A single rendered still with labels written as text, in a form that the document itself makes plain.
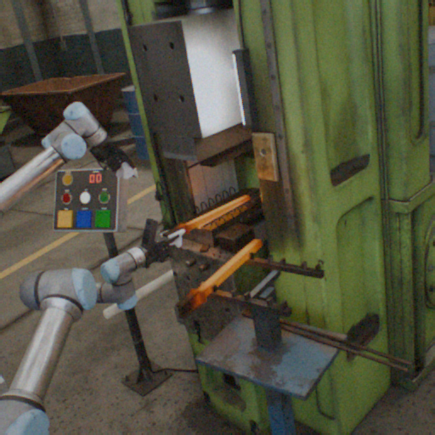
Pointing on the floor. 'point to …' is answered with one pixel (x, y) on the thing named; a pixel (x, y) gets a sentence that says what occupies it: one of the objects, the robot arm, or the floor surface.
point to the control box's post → (128, 310)
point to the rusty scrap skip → (46, 93)
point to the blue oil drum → (135, 121)
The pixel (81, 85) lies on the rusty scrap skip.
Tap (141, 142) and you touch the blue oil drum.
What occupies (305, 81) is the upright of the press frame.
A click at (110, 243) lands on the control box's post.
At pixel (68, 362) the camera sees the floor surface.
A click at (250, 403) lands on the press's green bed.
